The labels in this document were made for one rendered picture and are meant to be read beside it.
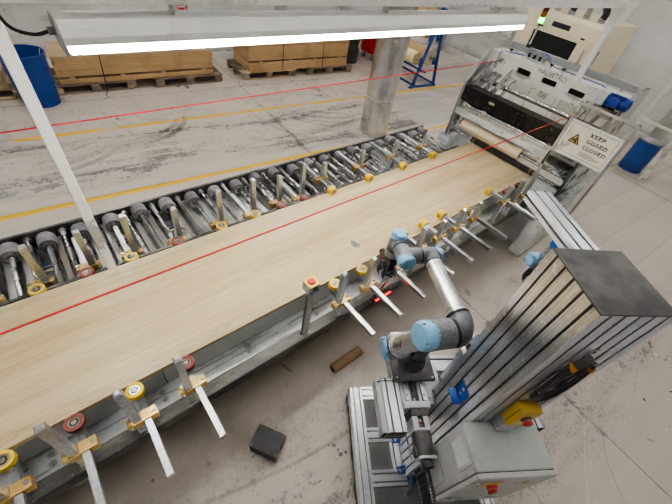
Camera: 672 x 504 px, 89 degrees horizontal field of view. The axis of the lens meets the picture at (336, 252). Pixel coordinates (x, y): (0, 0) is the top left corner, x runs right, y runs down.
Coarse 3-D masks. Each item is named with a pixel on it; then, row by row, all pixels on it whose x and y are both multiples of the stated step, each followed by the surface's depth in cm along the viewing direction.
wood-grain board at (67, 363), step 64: (384, 192) 314; (448, 192) 329; (192, 256) 229; (256, 256) 237; (320, 256) 246; (0, 320) 180; (64, 320) 185; (128, 320) 190; (192, 320) 196; (256, 320) 204; (0, 384) 159; (64, 384) 163; (128, 384) 167; (0, 448) 142
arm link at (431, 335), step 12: (420, 324) 127; (432, 324) 125; (444, 324) 126; (456, 324) 127; (384, 336) 167; (396, 336) 161; (408, 336) 143; (420, 336) 127; (432, 336) 123; (444, 336) 124; (456, 336) 125; (384, 348) 161; (396, 348) 155; (408, 348) 145; (420, 348) 127; (432, 348) 124; (444, 348) 126
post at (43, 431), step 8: (40, 424) 126; (40, 432) 126; (48, 432) 129; (56, 432) 135; (48, 440) 131; (56, 440) 134; (64, 440) 139; (56, 448) 137; (64, 448) 140; (72, 448) 144; (80, 464) 155
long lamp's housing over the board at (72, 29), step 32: (64, 32) 85; (96, 32) 89; (128, 32) 93; (160, 32) 97; (192, 32) 102; (224, 32) 107; (256, 32) 113; (288, 32) 120; (320, 32) 127; (352, 32) 136
